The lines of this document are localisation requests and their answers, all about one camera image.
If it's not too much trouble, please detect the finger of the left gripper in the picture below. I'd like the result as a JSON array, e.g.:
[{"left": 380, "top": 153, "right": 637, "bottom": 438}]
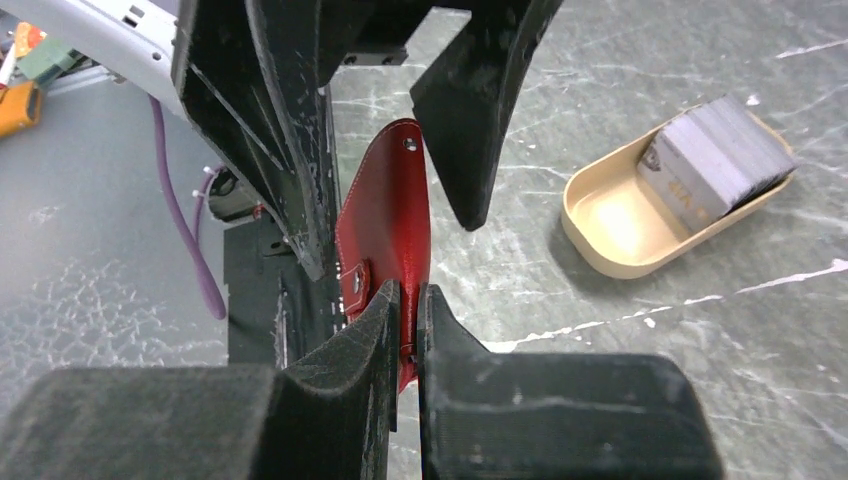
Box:
[
  {"left": 171, "top": 1, "right": 334, "bottom": 280},
  {"left": 410, "top": 0, "right": 562, "bottom": 231}
]

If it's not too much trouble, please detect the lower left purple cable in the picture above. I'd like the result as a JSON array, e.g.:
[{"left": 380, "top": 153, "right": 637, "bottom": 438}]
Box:
[{"left": 149, "top": 96, "right": 229, "bottom": 322}]

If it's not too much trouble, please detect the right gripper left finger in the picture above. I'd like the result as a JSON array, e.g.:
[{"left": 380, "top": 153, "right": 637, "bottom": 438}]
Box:
[{"left": 1, "top": 281, "right": 400, "bottom": 479}]

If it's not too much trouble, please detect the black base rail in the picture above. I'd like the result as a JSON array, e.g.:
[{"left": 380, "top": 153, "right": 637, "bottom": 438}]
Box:
[{"left": 210, "top": 86, "right": 348, "bottom": 368}]

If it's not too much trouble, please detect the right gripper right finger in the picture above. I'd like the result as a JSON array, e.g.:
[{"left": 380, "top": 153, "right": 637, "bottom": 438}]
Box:
[{"left": 417, "top": 285, "right": 724, "bottom": 479}]

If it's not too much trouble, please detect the red leather card holder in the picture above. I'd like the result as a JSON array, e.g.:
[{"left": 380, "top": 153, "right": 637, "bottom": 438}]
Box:
[{"left": 335, "top": 118, "right": 431, "bottom": 391}]

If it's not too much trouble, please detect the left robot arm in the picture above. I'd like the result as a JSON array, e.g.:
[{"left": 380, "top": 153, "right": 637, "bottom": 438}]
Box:
[{"left": 1, "top": 0, "right": 560, "bottom": 279}]

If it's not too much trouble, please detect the grey credit card stack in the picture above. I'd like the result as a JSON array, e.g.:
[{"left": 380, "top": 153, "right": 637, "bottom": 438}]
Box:
[{"left": 637, "top": 95, "right": 797, "bottom": 233}]

